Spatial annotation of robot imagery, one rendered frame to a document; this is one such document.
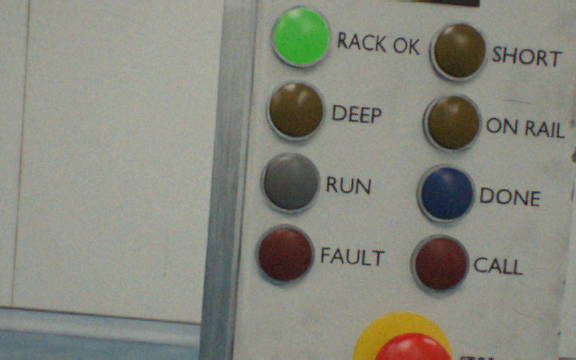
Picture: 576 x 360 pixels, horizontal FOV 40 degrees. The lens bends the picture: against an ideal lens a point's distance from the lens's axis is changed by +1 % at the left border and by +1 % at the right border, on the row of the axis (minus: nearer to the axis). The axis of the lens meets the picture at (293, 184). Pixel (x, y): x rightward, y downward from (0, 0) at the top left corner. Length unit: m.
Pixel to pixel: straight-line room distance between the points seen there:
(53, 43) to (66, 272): 1.12
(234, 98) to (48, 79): 2.56
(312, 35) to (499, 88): 0.10
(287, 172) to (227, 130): 1.17
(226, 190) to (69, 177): 2.50
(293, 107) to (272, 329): 0.11
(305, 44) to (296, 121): 0.04
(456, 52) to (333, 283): 0.13
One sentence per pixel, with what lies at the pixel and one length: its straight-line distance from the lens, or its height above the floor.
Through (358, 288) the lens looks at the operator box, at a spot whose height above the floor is 0.94.
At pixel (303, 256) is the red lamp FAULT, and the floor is 0.96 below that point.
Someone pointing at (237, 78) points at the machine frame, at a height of 1.13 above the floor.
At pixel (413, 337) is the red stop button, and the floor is 0.92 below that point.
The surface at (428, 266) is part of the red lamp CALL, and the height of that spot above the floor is 0.95.
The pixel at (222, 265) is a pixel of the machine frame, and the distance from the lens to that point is 1.57.
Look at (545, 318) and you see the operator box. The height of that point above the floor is 0.93.
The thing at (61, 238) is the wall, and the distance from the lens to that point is 4.04.
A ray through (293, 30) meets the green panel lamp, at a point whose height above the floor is 1.07.
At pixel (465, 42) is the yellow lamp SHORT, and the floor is 1.07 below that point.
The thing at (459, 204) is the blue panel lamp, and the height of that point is 0.99.
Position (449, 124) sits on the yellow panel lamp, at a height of 1.03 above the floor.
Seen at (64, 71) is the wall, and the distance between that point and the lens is 4.03.
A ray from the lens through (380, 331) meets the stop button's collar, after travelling 0.41.
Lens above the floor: 1.01
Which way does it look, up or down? 3 degrees down
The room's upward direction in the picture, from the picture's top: 4 degrees clockwise
